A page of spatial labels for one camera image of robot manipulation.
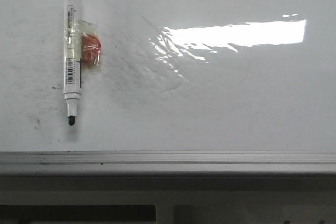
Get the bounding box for red magnet taped to marker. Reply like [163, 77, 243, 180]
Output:
[79, 20, 101, 68]

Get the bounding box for white black whiteboard marker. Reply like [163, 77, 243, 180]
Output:
[63, 0, 82, 126]

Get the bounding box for white whiteboard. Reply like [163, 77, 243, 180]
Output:
[1, 0, 335, 153]

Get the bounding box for aluminium whiteboard frame rail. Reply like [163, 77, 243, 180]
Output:
[1, 151, 335, 177]

